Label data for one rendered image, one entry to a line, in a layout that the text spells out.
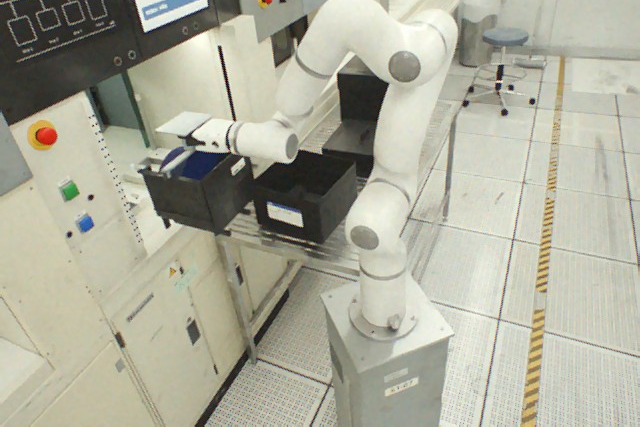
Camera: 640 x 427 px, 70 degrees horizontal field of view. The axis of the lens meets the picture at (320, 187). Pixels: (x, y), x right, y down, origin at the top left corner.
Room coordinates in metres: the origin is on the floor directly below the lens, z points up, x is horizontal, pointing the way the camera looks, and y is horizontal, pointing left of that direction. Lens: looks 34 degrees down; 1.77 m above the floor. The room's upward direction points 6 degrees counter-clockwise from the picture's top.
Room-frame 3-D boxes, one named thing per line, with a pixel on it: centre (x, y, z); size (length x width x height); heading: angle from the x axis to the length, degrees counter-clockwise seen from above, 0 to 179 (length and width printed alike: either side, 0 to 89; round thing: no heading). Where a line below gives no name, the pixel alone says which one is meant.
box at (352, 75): (2.13, -0.31, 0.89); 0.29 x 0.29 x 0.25; 64
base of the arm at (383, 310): (0.86, -0.14, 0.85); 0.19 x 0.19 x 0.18
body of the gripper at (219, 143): (1.06, 0.24, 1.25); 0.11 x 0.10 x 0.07; 61
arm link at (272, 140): (1.00, 0.11, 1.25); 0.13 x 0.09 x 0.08; 61
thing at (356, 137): (1.70, -0.21, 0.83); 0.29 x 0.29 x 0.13; 64
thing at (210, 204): (1.11, 0.33, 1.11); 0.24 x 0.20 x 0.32; 152
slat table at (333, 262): (1.72, -0.18, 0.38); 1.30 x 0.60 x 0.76; 152
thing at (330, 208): (1.35, 0.05, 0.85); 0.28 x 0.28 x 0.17; 57
